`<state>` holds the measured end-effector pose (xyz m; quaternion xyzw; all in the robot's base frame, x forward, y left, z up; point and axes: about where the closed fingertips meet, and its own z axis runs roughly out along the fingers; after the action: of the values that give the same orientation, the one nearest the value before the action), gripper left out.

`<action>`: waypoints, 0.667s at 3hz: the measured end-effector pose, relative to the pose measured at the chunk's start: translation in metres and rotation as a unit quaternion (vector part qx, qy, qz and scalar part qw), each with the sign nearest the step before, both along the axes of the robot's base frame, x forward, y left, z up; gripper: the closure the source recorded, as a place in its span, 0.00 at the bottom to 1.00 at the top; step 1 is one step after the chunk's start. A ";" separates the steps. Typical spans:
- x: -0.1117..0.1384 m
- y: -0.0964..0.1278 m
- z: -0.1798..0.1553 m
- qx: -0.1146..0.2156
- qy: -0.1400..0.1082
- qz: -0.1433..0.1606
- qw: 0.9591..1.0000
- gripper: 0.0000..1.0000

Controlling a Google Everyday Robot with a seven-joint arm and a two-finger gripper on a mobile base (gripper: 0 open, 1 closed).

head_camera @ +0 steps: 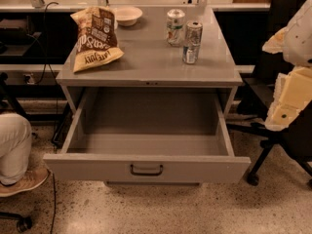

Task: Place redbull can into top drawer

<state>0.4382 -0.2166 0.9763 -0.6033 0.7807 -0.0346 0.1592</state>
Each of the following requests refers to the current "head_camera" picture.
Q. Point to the open grey top drawer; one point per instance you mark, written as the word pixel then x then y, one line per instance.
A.
pixel 183 130

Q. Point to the black office chair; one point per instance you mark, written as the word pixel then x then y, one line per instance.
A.
pixel 257 96

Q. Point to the white paper bowl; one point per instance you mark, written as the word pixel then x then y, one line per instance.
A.
pixel 127 16

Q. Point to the green white soda can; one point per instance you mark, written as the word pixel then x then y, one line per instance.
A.
pixel 175 24

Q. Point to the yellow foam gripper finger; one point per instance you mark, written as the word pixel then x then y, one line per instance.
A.
pixel 292 94
pixel 276 43

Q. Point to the tan sneaker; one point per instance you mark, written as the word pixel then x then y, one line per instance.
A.
pixel 30 181

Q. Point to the grey metal cabinet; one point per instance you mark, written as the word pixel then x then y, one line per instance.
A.
pixel 149 61

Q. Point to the person leg beige trousers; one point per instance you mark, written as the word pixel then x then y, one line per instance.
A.
pixel 15 147

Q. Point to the black drawer handle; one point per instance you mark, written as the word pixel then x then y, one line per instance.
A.
pixel 134 171

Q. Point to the slim redbull can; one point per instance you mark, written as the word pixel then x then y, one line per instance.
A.
pixel 192 41

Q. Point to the yellow brown chip bag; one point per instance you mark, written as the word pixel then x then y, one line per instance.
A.
pixel 96 41

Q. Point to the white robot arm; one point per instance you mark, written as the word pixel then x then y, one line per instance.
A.
pixel 298 38

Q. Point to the black chair caster base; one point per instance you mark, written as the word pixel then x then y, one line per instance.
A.
pixel 23 223

